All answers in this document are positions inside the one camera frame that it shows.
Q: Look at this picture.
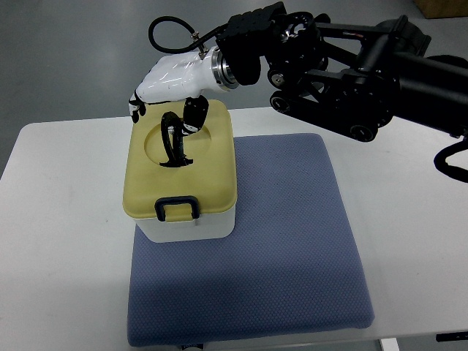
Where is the cardboard box corner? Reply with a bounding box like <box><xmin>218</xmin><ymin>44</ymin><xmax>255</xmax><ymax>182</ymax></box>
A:
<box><xmin>414</xmin><ymin>0</ymin><xmax>467</xmax><ymax>19</ymax></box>

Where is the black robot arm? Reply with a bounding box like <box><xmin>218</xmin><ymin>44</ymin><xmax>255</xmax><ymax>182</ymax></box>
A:
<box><xmin>216</xmin><ymin>3</ymin><xmax>467</xmax><ymax>182</ymax></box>

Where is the black table control panel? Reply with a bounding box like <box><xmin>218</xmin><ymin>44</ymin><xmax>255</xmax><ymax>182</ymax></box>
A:
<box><xmin>436</xmin><ymin>331</ymin><xmax>468</xmax><ymax>342</ymax></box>

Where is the white storage box base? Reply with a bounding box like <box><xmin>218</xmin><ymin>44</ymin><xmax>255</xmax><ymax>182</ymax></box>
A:
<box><xmin>135</xmin><ymin>206</ymin><xmax>235</xmax><ymax>243</ymax></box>

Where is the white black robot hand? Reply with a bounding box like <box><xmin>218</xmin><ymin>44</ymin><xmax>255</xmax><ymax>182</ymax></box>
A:
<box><xmin>129</xmin><ymin>47</ymin><xmax>238</xmax><ymax>135</ymax></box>

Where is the blue textured mat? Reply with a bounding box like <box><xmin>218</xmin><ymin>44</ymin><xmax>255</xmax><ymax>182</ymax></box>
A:
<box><xmin>127</xmin><ymin>133</ymin><xmax>374</xmax><ymax>347</ymax></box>

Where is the yellow storage box lid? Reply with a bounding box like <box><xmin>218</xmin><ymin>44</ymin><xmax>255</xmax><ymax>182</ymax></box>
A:
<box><xmin>123</xmin><ymin>100</ymin><xmax>237</xmax><ymax>222</ymax></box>

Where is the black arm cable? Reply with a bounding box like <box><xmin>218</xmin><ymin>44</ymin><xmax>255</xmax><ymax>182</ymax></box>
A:
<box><xmin>148</xmin><ymin>16</ymin><xmax>220</xmax><ymax>59</ymax></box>

